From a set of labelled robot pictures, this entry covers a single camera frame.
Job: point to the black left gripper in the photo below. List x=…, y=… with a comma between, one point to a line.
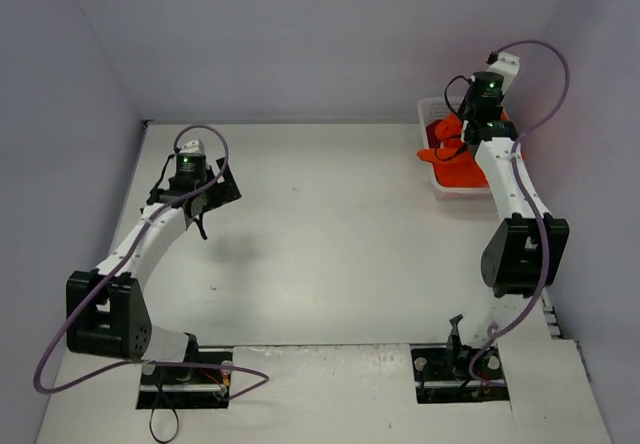
x=223, y=189

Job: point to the orange t shirt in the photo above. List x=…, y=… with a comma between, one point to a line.
x=452, y=162

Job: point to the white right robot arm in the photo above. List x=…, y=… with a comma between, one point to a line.
x=524, y=253

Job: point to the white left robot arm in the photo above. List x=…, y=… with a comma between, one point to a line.
x=106, y=305

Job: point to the dark red t shirt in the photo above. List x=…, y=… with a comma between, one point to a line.
x=431, y=132

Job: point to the white plastic basket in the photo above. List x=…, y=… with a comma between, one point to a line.
x=434, y=108

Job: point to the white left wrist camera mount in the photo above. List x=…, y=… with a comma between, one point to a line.
x=192, y=148

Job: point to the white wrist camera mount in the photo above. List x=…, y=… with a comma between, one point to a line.
x=505, y=64
x=192, y=148

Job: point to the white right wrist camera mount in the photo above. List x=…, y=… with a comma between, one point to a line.
x=505, y=64

